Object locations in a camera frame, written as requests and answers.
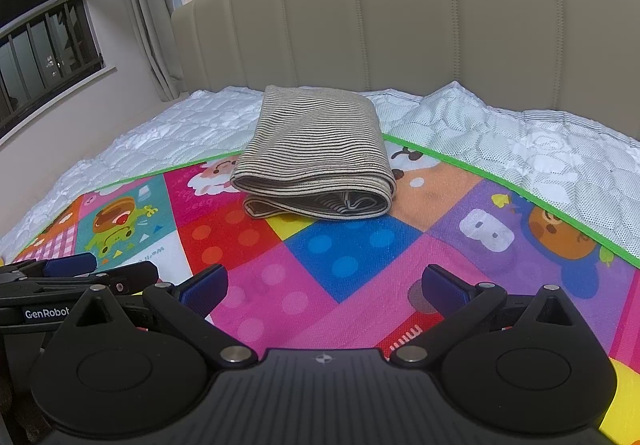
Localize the colourful cartoon play mat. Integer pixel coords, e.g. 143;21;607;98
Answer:
0;132;640;443

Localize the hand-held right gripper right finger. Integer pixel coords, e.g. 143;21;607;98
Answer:
390;265;586;366

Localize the beige striped garment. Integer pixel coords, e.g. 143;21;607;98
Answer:
231;85;397;221

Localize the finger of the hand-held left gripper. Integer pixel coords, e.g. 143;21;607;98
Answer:
20;261;160;296
0;253;97;278

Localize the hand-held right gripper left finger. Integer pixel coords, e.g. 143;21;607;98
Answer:
65;264;253;368

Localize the grey curtain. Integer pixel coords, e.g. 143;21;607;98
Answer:
107;0;187;101

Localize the beige padded headboard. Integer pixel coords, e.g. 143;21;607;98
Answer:
171;0;640;143

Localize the white quilted mattress cover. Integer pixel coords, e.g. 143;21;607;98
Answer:
0;81;640;271

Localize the window with dark railing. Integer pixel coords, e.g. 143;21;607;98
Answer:
0;0;108;136

